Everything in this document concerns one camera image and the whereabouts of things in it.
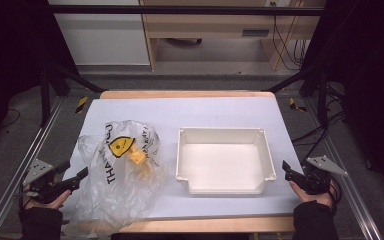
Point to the white plastic bin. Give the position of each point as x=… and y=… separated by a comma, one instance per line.
x=225, y=163

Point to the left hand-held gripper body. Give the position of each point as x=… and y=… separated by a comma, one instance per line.
x=39, y=173

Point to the black horizontal bar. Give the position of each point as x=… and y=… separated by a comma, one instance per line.
x=180, y=10

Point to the white cabinet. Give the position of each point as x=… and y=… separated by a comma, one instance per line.
x=103, y=36

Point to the black metal stand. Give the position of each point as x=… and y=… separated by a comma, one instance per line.
x=45, y=100
x=322, y=100

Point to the aluminium rail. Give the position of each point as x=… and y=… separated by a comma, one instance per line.
x=23, y=166
x=353, y=200

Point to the white table cover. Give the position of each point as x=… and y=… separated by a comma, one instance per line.
x=196, y=113

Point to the clear printed plastic bag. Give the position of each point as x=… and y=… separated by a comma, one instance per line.
x=120, y=193

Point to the black curtain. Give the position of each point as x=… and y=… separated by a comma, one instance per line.
x=10, y=50
x=373, y=83

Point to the person's left hand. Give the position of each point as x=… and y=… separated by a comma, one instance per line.
x=51, y=204

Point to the person's right hand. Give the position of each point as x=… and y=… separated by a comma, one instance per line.
x=310, y=198

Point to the yellow black tape piece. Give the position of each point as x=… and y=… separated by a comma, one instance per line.
x=295, y=106
x=81, y=104

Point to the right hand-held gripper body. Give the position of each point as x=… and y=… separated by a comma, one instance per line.
x=316, y=181

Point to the yellow snack packet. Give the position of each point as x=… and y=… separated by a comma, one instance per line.
x=139, y=160

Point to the grey desk label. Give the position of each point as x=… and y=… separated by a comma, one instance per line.
x=255, y=33

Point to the light wooden desk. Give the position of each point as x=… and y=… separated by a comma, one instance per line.
x=206, y=23

